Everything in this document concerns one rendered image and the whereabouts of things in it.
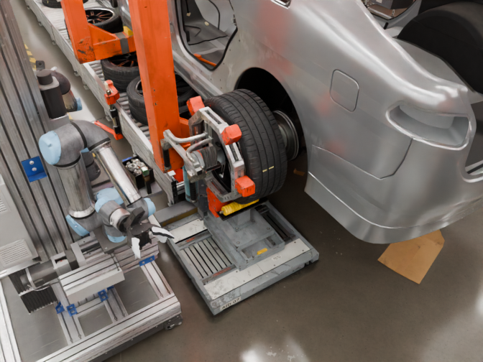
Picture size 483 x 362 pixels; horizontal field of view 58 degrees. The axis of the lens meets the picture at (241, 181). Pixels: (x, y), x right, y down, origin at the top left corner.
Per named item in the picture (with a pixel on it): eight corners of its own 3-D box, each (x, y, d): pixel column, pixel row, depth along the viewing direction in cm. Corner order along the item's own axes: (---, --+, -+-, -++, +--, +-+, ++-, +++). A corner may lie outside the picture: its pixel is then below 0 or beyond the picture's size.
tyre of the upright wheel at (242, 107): (274, 210, 280) (300, 145, 226) (242, 225, 270) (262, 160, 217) (223, 138, 308) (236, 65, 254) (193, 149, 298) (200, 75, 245)
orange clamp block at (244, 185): (246, 184, 242) (255, 193, 236) (233, 189, 239) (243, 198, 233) (246, 174, 238) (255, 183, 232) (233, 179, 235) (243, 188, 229)
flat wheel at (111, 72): (150, 57, 487) (147, 36, 472) (181, 80, 447) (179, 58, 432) (94, 74, 457) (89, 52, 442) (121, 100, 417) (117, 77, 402)
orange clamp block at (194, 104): (206, 109, 254) (200, 95, 254) (194, 113, 251) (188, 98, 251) (203, 113, 260) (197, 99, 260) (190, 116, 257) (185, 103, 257)
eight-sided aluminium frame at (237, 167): (244, 215, 257) (244, 139, 222) (234, 219, 254) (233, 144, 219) (200, 166, 292) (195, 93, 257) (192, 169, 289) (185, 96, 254)
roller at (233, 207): (262, 201, 280) (262, 195, 276) (222, 219, 268) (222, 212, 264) (257, 196, 284) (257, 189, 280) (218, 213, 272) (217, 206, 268)
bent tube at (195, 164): (226, 156, 234) (226, 141, 227) (195, 169, 226) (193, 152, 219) (210, 141, 245) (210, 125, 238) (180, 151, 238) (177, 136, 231)
